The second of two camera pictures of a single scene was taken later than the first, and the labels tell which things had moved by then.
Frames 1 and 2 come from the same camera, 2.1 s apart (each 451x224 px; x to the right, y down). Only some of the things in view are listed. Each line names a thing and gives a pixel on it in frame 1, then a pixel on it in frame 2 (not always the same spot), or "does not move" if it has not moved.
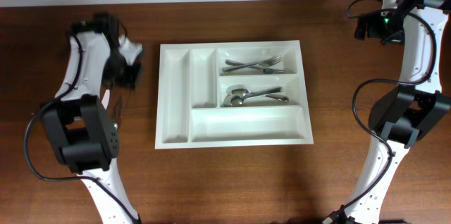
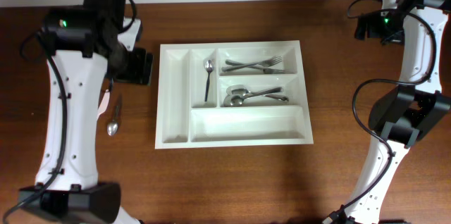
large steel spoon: x=237 y=99 → x=240 y=89
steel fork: x=268 y=62 does not move
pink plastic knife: x=106 y=98 does not move
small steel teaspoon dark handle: x=117 y=114 does not move
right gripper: x=374 y=19 does not move
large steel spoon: x=241 y=90 → x=237 y=99
